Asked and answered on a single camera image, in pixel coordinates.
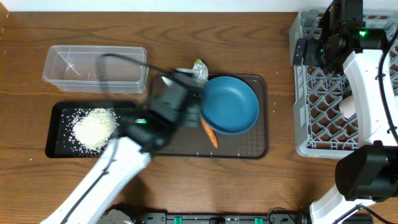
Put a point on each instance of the brown serving tray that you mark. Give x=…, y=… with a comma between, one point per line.
x=192, y=141

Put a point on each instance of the black plastic tray bin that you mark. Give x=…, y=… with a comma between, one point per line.
x=60, y=140

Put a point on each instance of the pile of white rice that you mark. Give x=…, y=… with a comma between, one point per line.
x=88, y=131

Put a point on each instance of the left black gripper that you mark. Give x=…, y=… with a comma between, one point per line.
x=194, y=119

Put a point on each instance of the dark blue plate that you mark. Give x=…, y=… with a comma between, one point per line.
x=229, y=105

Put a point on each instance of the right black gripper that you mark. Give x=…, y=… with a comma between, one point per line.
x=308, y=60

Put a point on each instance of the white pink cup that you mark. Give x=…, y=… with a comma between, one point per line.
x=347, y=107

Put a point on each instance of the grey dishwasher rack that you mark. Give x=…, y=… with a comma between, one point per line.
x=321, y=131

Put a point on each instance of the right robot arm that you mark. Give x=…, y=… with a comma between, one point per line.
x=368, y=174

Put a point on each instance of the white tissue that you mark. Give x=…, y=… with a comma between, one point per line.
x=167, y=81

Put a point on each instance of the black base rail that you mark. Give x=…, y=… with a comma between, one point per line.
x=163, y=218

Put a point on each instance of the orange carrot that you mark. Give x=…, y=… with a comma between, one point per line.
x=210, y=133

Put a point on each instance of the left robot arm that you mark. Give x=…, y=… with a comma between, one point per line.
x=143, y=131

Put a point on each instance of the clear plastic bin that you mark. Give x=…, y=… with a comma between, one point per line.
x=72, y=68

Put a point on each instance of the foil wrapper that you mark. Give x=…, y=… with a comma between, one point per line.
x=200, y=72

